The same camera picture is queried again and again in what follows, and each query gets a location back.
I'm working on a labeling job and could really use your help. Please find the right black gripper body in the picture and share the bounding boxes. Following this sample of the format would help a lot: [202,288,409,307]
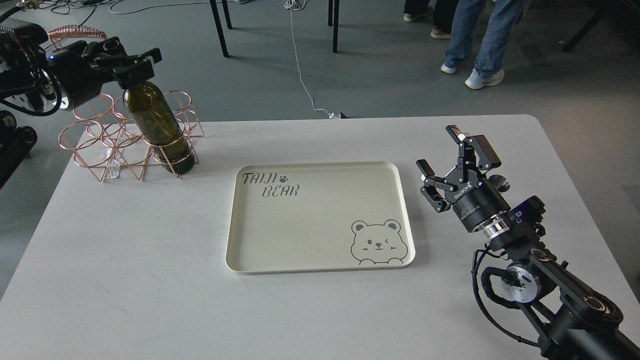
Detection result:
[420,135,511,233]

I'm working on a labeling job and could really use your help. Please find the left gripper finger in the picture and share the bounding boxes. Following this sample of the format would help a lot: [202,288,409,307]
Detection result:
[82,37,128,59]
[122,47,163,71]

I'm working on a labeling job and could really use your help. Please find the cream bear tray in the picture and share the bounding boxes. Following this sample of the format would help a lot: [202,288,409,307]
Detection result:
[225,161,416,274]

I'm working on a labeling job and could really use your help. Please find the black cables on floor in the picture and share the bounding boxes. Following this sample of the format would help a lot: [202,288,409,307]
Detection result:
[30,0,211,16]

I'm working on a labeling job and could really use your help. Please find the dark green wine bottle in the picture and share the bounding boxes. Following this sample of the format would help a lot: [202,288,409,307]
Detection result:
[123,79,195,176]

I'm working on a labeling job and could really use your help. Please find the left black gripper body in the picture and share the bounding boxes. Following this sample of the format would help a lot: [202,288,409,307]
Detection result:
[48,40,154,111]

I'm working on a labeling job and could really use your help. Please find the person in blue jeans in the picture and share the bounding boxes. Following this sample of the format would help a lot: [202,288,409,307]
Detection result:
[440,0,531,91]

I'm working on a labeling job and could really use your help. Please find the copper wire wine rack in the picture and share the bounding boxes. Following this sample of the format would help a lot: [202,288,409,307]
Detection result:
[47,26,205,183]

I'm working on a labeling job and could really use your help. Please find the steel jigger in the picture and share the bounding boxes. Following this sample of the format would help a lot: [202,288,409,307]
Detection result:
[487,174,511,193]

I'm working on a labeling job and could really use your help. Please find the white cable on floor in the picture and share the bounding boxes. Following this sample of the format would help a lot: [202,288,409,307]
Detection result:
[283,0,342,120]

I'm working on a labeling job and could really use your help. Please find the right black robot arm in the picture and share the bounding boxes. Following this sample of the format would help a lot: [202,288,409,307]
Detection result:
[416,125,639,360]

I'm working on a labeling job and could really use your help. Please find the person in dark trousers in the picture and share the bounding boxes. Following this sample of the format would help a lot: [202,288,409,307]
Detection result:
[403,0,460,40]

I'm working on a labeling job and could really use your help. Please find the black table legs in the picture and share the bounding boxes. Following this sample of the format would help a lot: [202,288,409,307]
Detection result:
[209,0,341,59]

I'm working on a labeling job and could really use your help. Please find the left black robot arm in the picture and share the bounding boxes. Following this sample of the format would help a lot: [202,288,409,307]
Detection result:
[0,0,162,185]

